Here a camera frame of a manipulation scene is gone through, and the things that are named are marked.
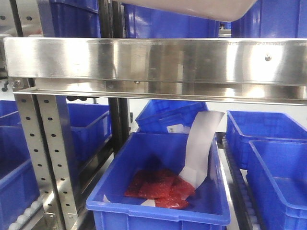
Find perforated steel shelf upright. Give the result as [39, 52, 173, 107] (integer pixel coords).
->
[14, 93, 82, 230]

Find stainless steel shelf beam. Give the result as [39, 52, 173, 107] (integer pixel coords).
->
[3, 37, 307, 105]

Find blue crate rear centre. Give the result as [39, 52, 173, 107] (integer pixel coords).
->
[135, 100, 208, 134]

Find blue crate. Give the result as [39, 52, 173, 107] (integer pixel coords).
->
[232, 0, 307, 38]
[0, 125, 41, 230]
[135, 100, 208, 134]
[124, 4, 220, 38]
[67, 103, 112, 163]
[226, 110, 307, 170]
[86, 132, 231, 230]
[37, 0, 101, 38]
[247, 140, 307, 230]

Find white paper strip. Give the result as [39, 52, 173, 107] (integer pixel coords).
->
[179, 111, 224, 189]

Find blue crate middle left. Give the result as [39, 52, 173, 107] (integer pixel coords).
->
[67, 103, 112, 163]

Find red bubble wrap pouches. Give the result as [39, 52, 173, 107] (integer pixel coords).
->
[124, 169, 195, 209]

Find blue crate rear right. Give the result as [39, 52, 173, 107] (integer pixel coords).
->
[226, 110, 307, 170]

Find blue crate upper centre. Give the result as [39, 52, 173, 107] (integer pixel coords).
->
[124, 4, 220, 38]

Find blue crate front centre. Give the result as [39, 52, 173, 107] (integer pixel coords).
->
[86, 132, 231, 230]

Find blue crate upper left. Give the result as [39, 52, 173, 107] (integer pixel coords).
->
[37, 0, 101, 38]

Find blue crate front right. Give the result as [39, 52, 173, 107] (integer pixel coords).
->
[247, 140, 307, 230]

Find blue crate upper right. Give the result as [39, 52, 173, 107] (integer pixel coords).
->
[232, 0, 307, 38]

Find blue crate front left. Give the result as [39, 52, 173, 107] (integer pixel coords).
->
[0, 125, 41, 230]

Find white roller conveyor track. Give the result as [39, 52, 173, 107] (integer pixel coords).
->
[8, 195, 44, 230]

